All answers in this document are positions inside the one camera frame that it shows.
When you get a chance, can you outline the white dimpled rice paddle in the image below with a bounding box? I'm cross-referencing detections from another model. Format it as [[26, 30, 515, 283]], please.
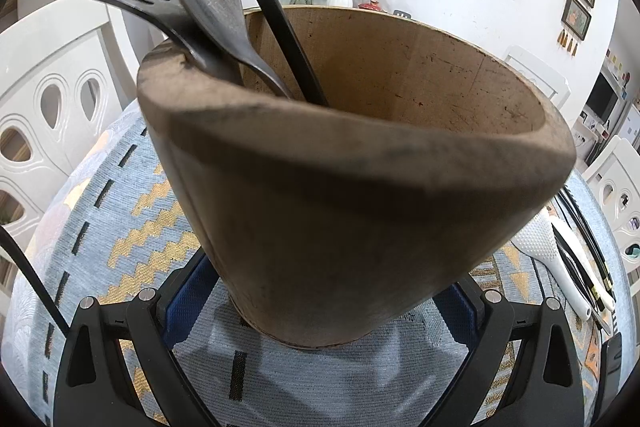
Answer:
[[511, 207, 592, 321]]

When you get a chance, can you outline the black chopstick gold band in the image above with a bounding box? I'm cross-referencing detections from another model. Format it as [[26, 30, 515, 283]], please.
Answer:
[[558, 186, 615, 298]]

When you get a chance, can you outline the brown wooden utensil holder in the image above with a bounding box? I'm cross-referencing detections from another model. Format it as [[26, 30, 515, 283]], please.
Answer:
[[137, 5, 576, 349]]

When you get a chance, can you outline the dark metal fork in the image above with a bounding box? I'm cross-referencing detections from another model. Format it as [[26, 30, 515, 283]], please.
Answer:
[[96, 0, 242, 86]]

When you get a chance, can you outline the black knife handle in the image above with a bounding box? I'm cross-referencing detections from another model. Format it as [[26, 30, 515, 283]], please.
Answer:
[[257, 0, 329, 106]]

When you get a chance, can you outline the white chair far right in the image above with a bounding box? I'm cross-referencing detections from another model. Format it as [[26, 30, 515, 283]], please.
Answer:
[[582, 136, 640, 273]]

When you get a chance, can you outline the white chair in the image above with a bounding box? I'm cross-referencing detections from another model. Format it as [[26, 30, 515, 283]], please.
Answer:
[[1, 0, 136, 247], [504, 46, 570, 109], [582, 136, 640, 273]]

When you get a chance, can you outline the white chair right side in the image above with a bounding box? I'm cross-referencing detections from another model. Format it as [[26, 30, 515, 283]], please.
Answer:
[[504, 46, 570, 109]]

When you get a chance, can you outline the white chair near left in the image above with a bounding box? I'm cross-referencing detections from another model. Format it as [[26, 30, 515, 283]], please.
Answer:
[[1, 0, 136, 247]]

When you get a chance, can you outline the small framed picture lower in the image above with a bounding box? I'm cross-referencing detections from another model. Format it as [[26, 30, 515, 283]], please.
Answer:
[[561, 0, 591, 41]]

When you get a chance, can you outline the small phone stand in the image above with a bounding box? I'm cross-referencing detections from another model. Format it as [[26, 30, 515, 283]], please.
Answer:
[[393, 10, 412, 20]]

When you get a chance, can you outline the red lidded teacup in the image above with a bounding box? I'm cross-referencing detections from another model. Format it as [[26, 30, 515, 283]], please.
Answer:
[[358, 0, 384, 12]]

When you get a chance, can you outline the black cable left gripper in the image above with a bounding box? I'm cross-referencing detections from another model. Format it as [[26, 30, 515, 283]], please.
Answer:
[[0, 223, 72, 338]]

